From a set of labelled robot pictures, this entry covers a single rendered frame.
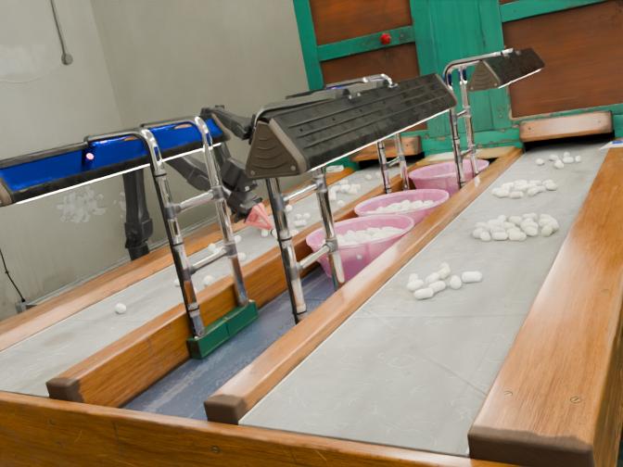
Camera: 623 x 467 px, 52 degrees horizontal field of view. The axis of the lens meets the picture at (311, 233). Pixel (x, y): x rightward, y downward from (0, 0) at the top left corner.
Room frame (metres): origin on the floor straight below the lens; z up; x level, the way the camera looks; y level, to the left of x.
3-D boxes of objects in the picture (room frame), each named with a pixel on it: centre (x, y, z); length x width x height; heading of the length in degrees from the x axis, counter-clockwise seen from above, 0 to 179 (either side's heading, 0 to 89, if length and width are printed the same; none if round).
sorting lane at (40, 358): (1.78, 0.11, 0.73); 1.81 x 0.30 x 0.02; 148
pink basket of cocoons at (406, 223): (1.51, -0.12, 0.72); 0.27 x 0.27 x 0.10
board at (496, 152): (2.30, -0.61, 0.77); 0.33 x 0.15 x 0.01; 58
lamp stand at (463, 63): (1.86, -0.57, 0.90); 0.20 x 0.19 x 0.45; 148
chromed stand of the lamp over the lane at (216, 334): (1.25, 0.28, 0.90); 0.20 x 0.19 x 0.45; 148
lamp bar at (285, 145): (1.00, -0.13, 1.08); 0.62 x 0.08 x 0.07; 148
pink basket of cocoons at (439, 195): (1.75, -0.27, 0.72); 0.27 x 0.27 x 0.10
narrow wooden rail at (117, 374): (1.69, -0.04, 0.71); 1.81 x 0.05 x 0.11; 148
